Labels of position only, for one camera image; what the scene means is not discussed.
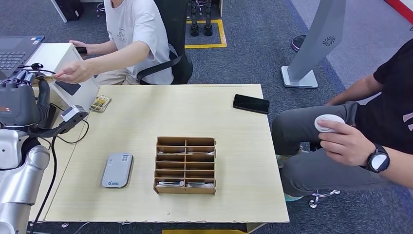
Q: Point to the person's right hand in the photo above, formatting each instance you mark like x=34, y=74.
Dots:
x=77, y=44

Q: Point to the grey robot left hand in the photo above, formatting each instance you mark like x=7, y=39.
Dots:
x=19, y=103

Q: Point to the person's left hand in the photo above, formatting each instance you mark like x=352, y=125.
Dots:
x=342, y=145
x=74, y=71

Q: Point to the brown smartphone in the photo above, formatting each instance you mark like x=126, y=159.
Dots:
x=81, y=50

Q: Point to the yellow patterned ID card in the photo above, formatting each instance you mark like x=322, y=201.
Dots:
x=46, y=78

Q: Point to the white round remote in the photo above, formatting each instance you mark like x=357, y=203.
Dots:
x=326, y=120

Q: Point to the stack of yellow cards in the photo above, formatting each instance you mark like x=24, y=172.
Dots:
x=100, y=103

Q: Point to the wooden card organizer box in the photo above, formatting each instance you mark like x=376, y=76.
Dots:
x=185, y=165

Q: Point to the person's left forearm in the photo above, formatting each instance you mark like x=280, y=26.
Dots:
x=116, y=58
x=400, y=171

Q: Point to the person's right forearm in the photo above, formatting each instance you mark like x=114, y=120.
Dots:
x=100, y=48
x=353, y=92

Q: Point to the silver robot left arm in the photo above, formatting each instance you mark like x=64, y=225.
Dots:
x=19, y=181

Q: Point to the person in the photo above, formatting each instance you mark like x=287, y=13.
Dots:
x=138, y=38
x=355, y=155

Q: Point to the grey card reader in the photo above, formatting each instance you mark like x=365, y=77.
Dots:
x=117, y=170

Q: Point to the dark grey hub box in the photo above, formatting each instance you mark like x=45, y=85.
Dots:
x=67, y=87

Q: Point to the white desk partition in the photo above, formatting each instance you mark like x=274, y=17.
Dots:
x=55, y=53

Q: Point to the black cabinet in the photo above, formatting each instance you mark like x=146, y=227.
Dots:
x=69, y=9

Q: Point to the black wristwatch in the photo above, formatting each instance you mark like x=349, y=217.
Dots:
x=377, y=160

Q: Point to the chrome stool base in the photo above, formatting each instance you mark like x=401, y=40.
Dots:
x=100, y=7

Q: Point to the dark grey laptop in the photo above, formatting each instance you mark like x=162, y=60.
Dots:
x=13, y=53

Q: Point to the chrome chair base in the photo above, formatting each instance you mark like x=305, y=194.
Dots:
x=322, y=196

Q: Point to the green shoe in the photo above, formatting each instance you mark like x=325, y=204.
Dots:
x=282, y=159

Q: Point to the teal shoe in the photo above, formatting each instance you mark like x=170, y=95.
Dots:
x=292, y=198

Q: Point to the black office chair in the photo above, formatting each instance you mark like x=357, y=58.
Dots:
x=174, y=38

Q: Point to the black smartphone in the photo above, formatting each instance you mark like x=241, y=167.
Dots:
x=251, y=104

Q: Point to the grey kiosk stand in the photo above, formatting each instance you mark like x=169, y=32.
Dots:
x=317, y=38

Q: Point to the black round base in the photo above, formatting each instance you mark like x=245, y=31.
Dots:
x=296, y=42

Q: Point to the black robot leg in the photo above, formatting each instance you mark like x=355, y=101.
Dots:
x=194, y=17
x=208, y=17

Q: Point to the yellow floor tape square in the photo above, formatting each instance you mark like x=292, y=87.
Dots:
x=222, y=34

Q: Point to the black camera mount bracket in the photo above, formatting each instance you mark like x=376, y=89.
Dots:
x=48, y=131

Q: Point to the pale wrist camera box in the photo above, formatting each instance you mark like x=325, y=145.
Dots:
x=71, y=113

